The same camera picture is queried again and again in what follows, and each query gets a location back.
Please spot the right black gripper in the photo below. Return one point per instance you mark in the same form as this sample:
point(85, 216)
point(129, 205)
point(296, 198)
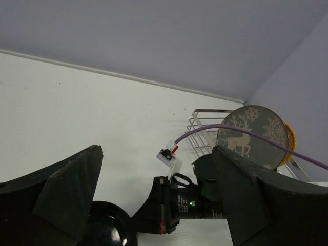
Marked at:
point(168, 203)

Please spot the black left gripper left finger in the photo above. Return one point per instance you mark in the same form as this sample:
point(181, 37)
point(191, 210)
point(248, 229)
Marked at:
point(51, 206)

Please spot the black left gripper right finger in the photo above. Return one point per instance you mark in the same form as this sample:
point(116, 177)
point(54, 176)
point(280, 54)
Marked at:
point(264, 207)

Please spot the round woven wicker plate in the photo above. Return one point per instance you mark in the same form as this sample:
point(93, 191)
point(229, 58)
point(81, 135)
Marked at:
point(292, 143)

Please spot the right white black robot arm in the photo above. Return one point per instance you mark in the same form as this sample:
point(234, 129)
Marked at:
point(210, 200)

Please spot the black round plate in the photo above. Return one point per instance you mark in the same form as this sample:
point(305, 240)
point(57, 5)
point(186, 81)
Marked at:
point(107, 226)

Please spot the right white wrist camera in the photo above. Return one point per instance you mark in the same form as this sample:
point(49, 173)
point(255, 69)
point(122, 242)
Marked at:
point(169, 159)

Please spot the metal wire dish rack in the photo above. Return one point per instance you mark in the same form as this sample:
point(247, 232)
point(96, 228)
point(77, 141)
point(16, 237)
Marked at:
point(202, 142)

